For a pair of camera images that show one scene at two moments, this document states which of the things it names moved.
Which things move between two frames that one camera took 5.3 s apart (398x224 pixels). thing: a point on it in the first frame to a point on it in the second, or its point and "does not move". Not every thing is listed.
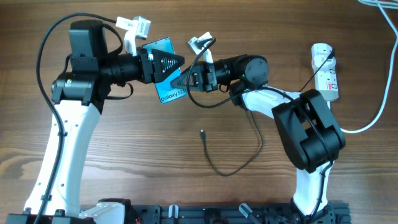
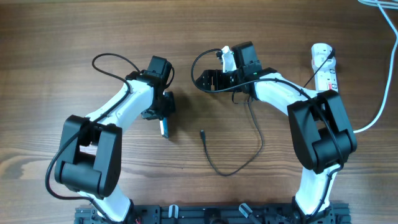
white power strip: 326,76 does not move
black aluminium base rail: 331,213 does not move
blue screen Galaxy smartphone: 166,91 to 164,127
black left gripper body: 145,75 to 160,109
